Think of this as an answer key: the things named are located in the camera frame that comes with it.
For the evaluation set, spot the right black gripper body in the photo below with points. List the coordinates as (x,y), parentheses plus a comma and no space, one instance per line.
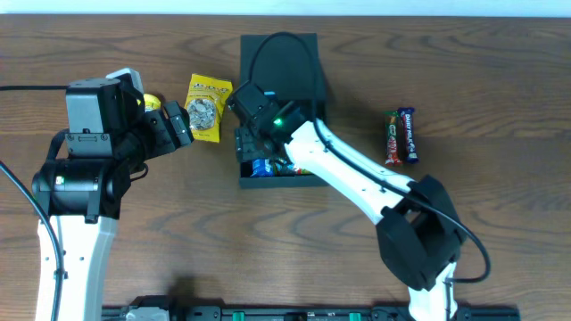
(246,145)

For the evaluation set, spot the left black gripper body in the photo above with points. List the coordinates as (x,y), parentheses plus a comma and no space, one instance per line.
(161,131)

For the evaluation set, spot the yellow Mentos gum bottle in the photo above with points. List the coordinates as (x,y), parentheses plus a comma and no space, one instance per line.
(152,102)

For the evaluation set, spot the yellow seed snack bag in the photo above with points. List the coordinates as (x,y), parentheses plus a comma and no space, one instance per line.
(205,104)

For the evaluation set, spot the blue Oreo cookie pack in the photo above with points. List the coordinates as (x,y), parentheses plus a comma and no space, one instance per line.
(262,168)

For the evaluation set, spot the Haribo gummy candy bag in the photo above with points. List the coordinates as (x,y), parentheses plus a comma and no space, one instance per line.
(289,169)

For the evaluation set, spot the dark green box with lid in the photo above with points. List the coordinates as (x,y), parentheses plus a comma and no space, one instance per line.
(288,65)

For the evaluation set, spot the red KitKat bar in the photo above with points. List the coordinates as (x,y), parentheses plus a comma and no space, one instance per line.
(392,153)

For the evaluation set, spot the purple Dairy Milk bar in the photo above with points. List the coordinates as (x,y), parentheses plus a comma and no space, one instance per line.
(406,115)

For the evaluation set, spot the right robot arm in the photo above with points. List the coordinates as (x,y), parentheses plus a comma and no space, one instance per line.
(417,228)

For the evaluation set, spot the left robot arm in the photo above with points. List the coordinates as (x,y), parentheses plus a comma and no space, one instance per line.
(87,171)

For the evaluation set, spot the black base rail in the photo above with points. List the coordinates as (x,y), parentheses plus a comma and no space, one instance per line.
(164,308)

